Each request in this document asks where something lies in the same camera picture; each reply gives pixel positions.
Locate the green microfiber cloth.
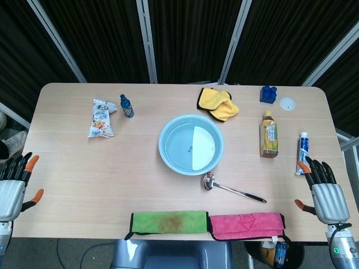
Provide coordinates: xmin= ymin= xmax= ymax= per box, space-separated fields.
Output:
xmin=124 ymin=210 xmax=210 ymax=241

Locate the black floor cable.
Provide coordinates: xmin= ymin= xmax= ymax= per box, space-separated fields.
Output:
xmin=56 ymin=238 xmax=113 ymax=269

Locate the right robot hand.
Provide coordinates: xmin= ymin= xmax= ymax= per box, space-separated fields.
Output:
xmin=294 ymin=156 xmax=351 ymax=225

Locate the white blue toothpaste tube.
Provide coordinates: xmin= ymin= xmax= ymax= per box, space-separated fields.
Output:
xmin=294 ymin=132 xmax=311 ymax=177

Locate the metal ladle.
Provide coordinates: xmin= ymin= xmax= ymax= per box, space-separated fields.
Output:
xmin=201 ymin=171 xmax=268 ymax=204

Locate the grey sneaker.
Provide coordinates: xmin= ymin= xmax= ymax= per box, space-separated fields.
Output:
xmin=1 ymin=130 xmax=28 ymax=156

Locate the pink microfiber cloth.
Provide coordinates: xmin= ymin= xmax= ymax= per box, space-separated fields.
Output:
xmin=208 ymin=212 xmax=286 ymax=242

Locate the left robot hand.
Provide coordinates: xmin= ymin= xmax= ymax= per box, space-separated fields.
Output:
xmin=0 ymin=152 xmax=45 ymax=222

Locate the small dark blue bottle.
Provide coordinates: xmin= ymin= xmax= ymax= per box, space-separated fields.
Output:
xmin=119 ymin=94 xmax=135 ymax=118

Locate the blue toy building block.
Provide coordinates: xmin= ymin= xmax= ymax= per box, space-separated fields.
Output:
xmin=259 ymin=85 xmax=278 ymax=105

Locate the yellow microfiber cloth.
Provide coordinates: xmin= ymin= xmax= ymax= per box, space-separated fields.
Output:
xmin=196 ymin=87 xmax=240 ymax=122

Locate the yellow tea drink bottle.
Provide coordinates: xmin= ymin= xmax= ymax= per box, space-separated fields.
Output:
xmin=259 ymin=110 xmax=280 ymax=159

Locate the black bin with items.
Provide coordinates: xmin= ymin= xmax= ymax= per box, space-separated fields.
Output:
xmin=243 ymin=240 xmax=295 ymax=269

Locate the light blue water basin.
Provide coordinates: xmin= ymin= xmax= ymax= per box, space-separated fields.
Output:
xmin=158 ymin=113 xmax=225 ymax=177

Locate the folding screen partition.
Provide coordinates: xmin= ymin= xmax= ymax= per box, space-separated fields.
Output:
xmin=0 ymin=0 xmax=359 ymax=157

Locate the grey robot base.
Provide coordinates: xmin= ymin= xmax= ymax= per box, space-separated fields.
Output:
xmin=111 ymin=239 xmax=233 ymax=269

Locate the white round lid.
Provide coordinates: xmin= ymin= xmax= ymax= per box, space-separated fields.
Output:
xmin=279 ymin=96 xmax=296 ymax=111

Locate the snack bag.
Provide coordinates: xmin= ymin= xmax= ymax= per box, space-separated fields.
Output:
xmin=88 ymin=98 xmax=118 ymax=138

